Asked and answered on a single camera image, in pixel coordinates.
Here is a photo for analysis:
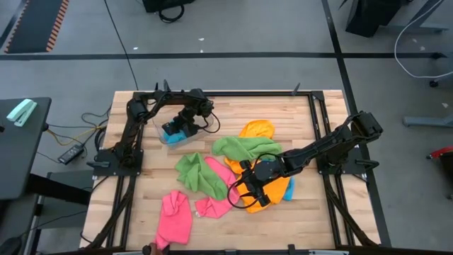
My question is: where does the long black floor cable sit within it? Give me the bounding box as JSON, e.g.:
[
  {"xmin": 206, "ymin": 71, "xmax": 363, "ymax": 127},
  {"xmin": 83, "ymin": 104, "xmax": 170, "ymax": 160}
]
[{"xmin": 103, "ymin": 0, "xmax": 139, "ymax": 91}]

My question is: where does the mint green stapler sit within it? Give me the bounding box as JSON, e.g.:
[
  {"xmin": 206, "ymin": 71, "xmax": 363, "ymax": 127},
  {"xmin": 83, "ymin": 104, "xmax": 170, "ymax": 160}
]
[{"xmin": 6, "ymin": 98, "xmax": 38, "ymax": 128}]

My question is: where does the red and black stool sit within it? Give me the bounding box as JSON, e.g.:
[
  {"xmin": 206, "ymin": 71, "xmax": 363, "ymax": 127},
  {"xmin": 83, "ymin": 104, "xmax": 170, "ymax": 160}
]
[{"xmin": 426, "ymin": 145, "xmax": 453, "ymax": 199}]

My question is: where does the black cabinet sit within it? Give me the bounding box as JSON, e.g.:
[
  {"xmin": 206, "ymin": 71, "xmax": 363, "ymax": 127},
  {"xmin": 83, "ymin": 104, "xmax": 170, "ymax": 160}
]
[{"xmin": 345, "ymin": 0, "xmax": 403, "ymax": 38}]

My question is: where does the black cable loop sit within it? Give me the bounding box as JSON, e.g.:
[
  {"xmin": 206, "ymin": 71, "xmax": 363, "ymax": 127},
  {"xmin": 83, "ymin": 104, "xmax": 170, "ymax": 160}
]
[{"xmin": 158, "ymin": 3, "xmax": 185, "ymax": 24}]

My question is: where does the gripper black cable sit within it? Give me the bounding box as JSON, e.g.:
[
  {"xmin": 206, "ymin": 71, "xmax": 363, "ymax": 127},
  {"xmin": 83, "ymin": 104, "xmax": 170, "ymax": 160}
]
[
  {"xmin": 203, "ymin": 109, "xmax": 222, "ymax": 135},
  {"xmin": 227, "ymin": 175, "xmax": 251, "ymax": 210}
]

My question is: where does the black power adapter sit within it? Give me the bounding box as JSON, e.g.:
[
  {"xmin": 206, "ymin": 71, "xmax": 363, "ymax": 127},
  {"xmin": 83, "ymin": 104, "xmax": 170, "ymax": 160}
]
[{"xmin": 57, "ymin": 144, "xmax": 85, "ymax": 166}]

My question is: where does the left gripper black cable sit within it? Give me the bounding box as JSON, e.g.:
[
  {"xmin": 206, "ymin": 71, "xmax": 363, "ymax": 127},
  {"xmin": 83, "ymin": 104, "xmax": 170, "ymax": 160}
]
[{"xmin": 203, "ymin": 109, "xmax": 222, "ymax": 135}]

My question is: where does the white floor cable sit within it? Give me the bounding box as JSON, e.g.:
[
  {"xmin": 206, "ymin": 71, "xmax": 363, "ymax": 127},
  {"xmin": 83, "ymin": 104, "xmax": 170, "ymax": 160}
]
[{"xmin": 394, "ymin": 0, "xmax": 453, "ymax": 79}]

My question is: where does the black mat with orange edge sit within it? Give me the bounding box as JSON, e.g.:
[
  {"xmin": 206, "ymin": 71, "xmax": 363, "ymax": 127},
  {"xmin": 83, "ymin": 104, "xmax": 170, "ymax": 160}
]
[{"xmin": 3, "ymin": 0, "xmax": 71, "ymax": 54}]

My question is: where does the black equipment box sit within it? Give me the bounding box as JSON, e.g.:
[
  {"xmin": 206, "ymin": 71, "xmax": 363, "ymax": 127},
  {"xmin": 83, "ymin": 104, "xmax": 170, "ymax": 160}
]
[{"xmin": 142, "ymin": 0, "xmax": 195, "ymax": 13}]

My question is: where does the black side table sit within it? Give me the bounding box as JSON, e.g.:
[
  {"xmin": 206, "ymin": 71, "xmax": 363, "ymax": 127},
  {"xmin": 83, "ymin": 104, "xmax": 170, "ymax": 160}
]
[{"xmin": 0, "ymin": 97, "xmax": 52, "ymax": 201}]

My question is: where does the pink microfiber towel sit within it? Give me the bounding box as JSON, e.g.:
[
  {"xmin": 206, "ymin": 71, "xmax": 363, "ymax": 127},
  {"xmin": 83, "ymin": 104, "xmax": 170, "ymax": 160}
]
[
  {"xmin": 154, "ymin": 190, "xmax": 194, "ymax": 251},
  {"xmin": 194, "ymin": 156, "xmax": 241, "ymax": 220}
]

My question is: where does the clear plastic bin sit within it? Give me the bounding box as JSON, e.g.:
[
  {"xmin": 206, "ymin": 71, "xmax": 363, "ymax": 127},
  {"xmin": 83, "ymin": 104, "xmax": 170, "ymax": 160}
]
[{"xmin": 151, "ymin": 98, "xmax": 215, "ymax": 148}]

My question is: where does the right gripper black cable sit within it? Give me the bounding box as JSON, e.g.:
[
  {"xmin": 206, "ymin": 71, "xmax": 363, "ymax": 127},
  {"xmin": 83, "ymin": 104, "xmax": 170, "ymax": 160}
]
[{"xmin": 227, "ymin": 175, "xmax": 251, "ymax": 210}]

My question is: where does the orange microfiber towel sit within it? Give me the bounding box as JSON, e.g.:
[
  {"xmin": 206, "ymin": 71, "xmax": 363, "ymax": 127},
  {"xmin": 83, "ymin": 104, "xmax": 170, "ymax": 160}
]
[
  {"xmin": 224, "ymin": 157, "xmax": 292, "ymax": 214},
  {"xmin": 239, "ymin": 119, "xmax": 276, "ymax": 140}
]

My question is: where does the blue microfiber towel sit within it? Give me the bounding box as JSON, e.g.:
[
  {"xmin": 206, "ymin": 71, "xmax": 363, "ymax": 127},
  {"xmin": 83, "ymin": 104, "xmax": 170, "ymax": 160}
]
[
  {"xmin": 161, "ymin": 120, "xmax": 189, "ymax": 146},
  {"xmin": 282, "ymin": 176, "xmax": 296, "ymax": 202}
]

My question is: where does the green microfiber towel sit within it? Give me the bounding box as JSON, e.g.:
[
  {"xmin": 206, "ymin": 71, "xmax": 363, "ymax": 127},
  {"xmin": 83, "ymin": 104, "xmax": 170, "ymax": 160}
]
[
  {"xmin": 212, "ymin": 136, "xmax": 283, "ymax": 163},
  {"xmin": 175, "ymin": 152, "xmax": 229, "ymax": 202}
]

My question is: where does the yellow cable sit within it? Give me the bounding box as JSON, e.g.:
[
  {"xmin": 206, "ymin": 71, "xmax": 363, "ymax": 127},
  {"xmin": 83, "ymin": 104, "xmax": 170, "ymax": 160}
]
[{"xmin": 47, "ymin": 124, "xmax": 107, "ymax": 147}]

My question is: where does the grey desk foot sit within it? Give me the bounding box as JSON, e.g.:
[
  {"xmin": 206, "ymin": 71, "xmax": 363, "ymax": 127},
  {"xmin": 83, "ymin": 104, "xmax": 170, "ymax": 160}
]
[{"xmin": 403, "ymin": 115, "xmax": 453, "ymax": 128}]

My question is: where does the grey desk leg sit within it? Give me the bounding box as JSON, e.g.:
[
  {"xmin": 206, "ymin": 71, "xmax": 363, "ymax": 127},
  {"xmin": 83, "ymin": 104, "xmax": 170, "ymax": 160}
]
[{"xmin": 385, "ymin": 0, "xmax": 450, "ymax": 33}]

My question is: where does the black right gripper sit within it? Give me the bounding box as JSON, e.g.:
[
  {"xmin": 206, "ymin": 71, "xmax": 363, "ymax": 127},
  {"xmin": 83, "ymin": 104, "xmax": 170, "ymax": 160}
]
[{"xmin": 243, "ymin": 159, "xmax": 284, "ymax": 209}]

